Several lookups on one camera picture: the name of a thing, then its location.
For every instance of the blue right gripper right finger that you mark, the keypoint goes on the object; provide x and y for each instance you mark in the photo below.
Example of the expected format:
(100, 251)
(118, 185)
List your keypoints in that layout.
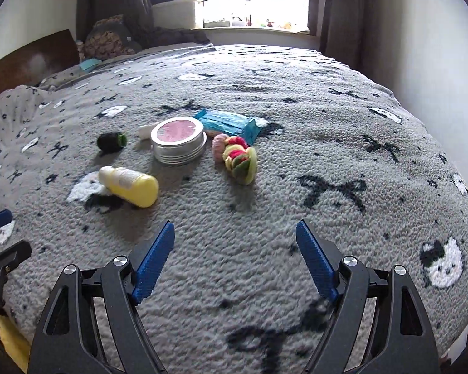
(322, 258)

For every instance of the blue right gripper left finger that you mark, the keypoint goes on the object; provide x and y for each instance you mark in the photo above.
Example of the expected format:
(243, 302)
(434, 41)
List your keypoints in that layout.
(148, 259)

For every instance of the yellow plastic bottle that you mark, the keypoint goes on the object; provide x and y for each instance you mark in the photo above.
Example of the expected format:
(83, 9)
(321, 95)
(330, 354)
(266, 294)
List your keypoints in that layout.
(139, 189)

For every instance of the round silver tin pink label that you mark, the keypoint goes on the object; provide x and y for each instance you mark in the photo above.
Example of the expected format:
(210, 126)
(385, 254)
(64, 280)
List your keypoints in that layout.
(178, 140)

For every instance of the small dark round jar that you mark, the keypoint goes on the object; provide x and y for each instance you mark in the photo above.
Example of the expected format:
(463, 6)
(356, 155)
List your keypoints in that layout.
(111, 142)

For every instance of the colourful hair scrunchies bundle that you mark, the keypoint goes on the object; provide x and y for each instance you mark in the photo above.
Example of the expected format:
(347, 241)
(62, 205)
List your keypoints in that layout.
(237, 156)

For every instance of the small white stick tube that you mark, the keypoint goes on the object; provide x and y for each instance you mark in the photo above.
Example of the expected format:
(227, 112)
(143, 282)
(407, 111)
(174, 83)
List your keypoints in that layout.
(145, 131)

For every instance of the light blue snack wrapper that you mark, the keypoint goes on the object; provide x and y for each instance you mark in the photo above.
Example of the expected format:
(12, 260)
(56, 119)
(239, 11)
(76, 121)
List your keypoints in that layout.
(232, 124)

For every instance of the yellow fluffy rug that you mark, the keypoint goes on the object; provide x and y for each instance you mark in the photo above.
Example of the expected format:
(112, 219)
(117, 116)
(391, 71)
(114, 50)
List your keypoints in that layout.
(16, 346)

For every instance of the grey patterned fleece blanket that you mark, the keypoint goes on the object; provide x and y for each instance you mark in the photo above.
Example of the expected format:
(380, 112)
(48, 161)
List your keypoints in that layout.
(235, 295)

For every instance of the dark wooden headboard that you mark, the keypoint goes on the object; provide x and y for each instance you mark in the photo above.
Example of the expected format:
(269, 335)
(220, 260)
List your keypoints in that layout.
(32, 63)

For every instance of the teal small pillow item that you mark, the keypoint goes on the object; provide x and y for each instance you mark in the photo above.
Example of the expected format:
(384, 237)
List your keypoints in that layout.
(89, 64)

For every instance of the brown patterned cushion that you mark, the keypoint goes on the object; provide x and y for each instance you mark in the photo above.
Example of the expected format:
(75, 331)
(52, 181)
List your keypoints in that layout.
(110, 38)

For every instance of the left dark brown curtain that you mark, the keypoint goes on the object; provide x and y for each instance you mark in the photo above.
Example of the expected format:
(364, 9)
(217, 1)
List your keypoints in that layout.
(138, 18)

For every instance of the dark brown curtain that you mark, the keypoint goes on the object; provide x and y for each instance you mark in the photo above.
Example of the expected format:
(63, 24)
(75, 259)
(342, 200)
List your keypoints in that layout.
(338, 25)
(138, 18)

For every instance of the right dark brown curtain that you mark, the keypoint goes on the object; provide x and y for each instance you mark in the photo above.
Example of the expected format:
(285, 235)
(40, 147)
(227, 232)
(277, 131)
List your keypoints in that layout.
(338, 25)

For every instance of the white storage box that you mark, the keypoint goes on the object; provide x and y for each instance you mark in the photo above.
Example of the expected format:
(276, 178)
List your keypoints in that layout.
(176, 14)

